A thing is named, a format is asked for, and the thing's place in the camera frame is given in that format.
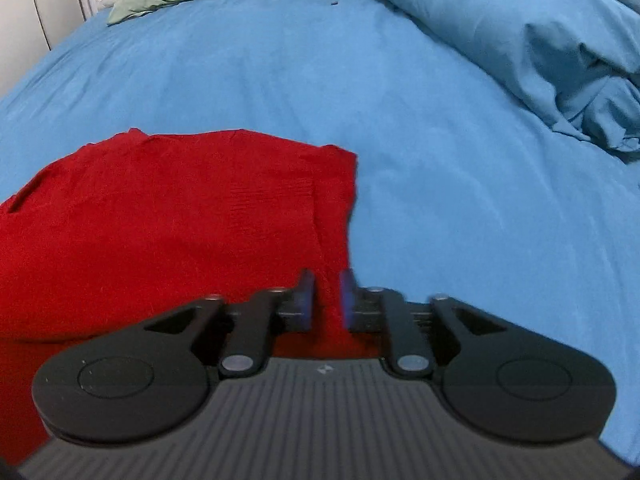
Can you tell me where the blue duvet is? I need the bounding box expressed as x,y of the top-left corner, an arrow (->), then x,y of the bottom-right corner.
348,0 -> 640,155

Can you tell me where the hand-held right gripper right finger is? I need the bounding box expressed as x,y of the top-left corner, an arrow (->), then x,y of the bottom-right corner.
340,268 -> 507,380

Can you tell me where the red knitted garment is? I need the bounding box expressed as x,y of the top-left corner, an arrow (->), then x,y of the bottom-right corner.
0,128 -> 359,465

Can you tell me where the blue bed sheet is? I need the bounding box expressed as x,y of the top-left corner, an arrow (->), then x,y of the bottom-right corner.
0,0 -> 640,471

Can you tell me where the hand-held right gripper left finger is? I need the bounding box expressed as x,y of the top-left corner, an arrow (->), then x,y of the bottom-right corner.
144,268 -> 318,379

